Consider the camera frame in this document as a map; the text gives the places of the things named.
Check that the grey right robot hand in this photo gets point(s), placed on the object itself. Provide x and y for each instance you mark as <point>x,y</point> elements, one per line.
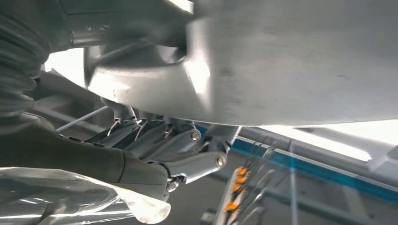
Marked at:
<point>77,161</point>

